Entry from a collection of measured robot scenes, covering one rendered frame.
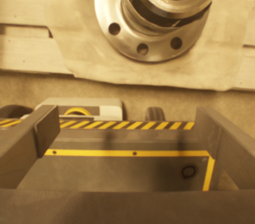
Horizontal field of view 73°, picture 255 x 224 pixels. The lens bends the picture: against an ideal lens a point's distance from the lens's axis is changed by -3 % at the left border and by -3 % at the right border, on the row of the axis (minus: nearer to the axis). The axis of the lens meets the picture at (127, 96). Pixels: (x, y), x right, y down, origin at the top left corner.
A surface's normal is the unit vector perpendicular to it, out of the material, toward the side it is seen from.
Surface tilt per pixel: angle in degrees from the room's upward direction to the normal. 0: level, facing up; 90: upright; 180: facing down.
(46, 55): 0
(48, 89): 0
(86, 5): 60
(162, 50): 0
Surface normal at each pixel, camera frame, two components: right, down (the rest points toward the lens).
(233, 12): -0.80, -0.29
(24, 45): 0.01, 0.29
